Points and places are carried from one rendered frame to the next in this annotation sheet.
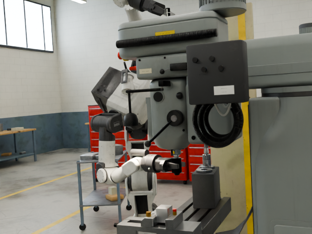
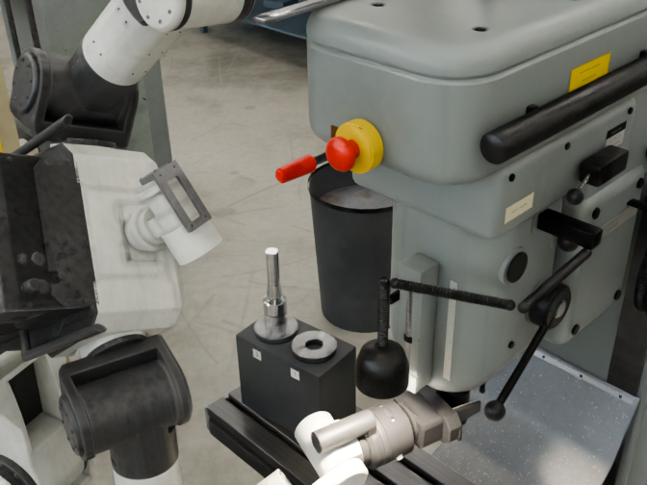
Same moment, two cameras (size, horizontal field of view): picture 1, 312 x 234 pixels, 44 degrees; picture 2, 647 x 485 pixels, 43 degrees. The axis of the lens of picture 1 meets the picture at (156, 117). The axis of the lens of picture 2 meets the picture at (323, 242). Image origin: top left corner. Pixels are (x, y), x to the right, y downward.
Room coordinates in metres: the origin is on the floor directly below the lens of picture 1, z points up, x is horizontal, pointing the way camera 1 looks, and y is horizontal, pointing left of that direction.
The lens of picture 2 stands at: (1.61, 0.92, 2.14)
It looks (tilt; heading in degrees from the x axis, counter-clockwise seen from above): 31 degrees down; 292
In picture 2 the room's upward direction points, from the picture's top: 1 degrees counter-clockwise
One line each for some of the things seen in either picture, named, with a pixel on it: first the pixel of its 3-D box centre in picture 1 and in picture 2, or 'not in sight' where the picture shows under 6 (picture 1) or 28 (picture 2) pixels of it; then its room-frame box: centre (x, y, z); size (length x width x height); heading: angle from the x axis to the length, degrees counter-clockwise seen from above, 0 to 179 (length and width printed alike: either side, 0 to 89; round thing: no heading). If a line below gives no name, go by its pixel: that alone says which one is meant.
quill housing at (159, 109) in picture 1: (174, 113); (467, 277); (1.80, -0.09, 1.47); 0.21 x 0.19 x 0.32; 156
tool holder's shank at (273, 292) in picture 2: (205, 144); (272, 275); (2.21, -0.27, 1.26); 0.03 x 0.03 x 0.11
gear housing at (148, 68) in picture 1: (179, 66); (495, 140); (1.78, -0.12, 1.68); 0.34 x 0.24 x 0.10; 66
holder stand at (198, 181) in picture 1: (206, 185); (296, 373); (2.16, -0.26, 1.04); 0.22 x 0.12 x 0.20; 163
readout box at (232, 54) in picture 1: (217, 73); not in sight; (1.37, -0.22, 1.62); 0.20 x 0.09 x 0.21; 66
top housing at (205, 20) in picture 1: (172, 38); (491, 51); (1.79, -0.10, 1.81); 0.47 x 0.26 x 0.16; 66
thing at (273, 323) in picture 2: (206, 160); (275, 314); (2.21, -0.27, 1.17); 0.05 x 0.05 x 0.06
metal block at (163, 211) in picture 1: (164, 213); not in sight; (1.64, -0.01, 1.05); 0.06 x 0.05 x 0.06; 157
